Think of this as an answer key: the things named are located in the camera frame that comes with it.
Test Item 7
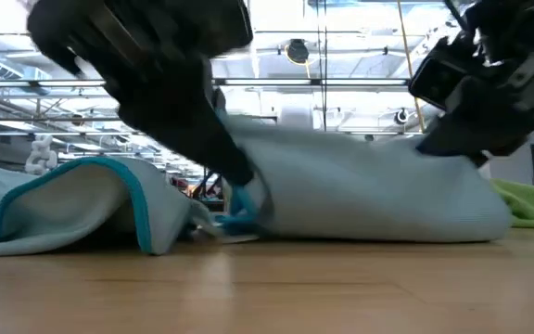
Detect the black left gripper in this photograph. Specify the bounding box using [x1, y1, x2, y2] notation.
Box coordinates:
[25, 0, 257, 186]

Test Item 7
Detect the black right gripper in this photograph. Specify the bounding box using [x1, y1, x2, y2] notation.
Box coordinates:
[408, 0, 534, 168]

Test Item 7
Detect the white building column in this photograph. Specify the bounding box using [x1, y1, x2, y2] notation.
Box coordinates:
[277, 95, 314, 130]

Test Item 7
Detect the yellow hanging cable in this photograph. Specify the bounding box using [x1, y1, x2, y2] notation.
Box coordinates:
[395, 0, 428, 135]

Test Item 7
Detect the black ceiling cable reel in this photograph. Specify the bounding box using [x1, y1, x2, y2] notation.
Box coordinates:
[285, 38, 312, 66]

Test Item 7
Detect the black hanging cable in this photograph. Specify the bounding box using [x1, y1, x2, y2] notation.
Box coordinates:
[313, 0, 329, 132]

